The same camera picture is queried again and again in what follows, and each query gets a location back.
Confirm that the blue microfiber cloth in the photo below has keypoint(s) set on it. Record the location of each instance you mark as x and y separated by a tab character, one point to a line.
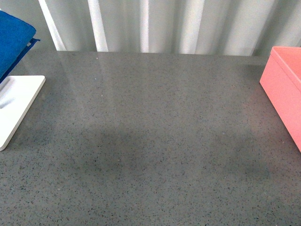
16	39

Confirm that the pink plastic box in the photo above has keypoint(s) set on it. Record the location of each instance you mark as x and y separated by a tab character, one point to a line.
281	80

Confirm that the white rack base tray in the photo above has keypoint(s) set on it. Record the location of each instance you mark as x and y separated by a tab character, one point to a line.
17	94

